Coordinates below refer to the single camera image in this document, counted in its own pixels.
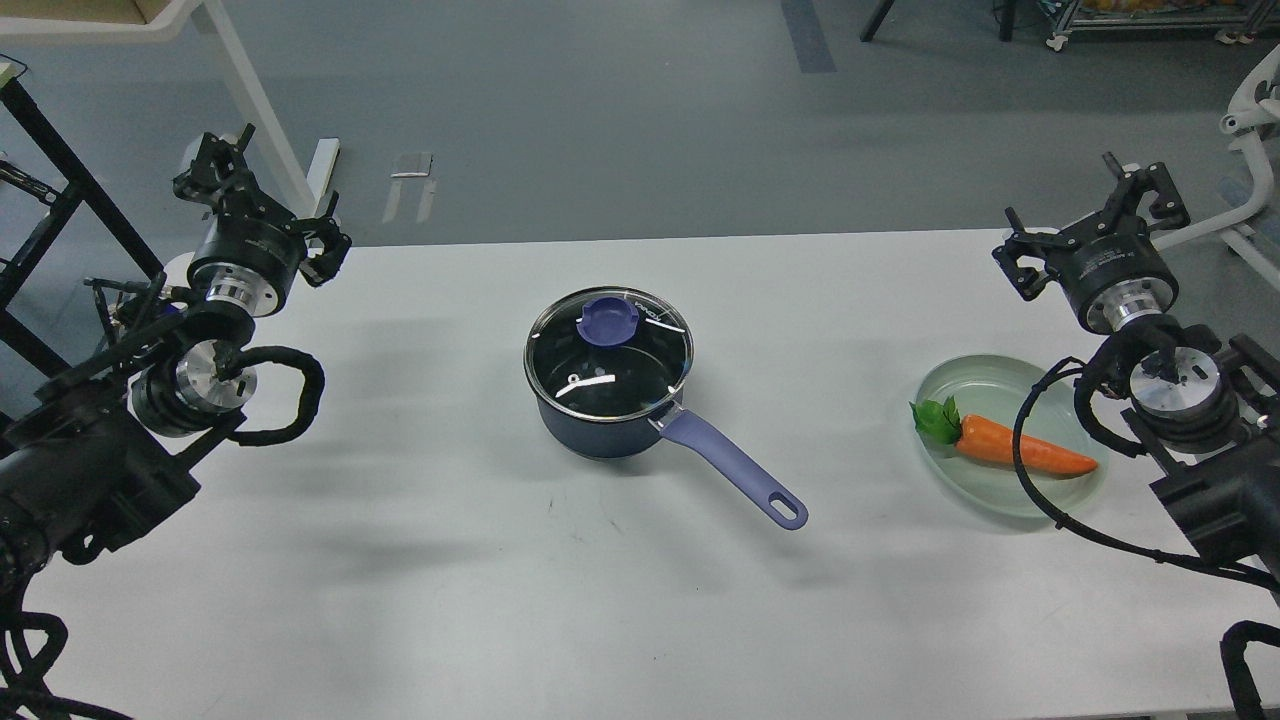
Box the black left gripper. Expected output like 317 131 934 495
172 124 352 316

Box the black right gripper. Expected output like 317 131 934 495
992 152 1192 334

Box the glass lid with blue knob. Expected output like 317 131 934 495
524 286 695 421

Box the blue saucepan with handle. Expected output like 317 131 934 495
524 287 809 530

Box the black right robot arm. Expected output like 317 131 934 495
992 154 1279 594

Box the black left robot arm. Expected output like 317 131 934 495
1 124 352 719

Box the pale green plate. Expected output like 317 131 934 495
908 354 1106 520

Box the white office chair base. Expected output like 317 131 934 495
1155 47 1279 286

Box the orange toy carrot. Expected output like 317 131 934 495
908 397 1100 477

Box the metal wheeled cart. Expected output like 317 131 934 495
1028 1 1277 53

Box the black metal rack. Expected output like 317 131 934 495
1 60 163 377

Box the white desk frame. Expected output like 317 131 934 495
1 1 340 218

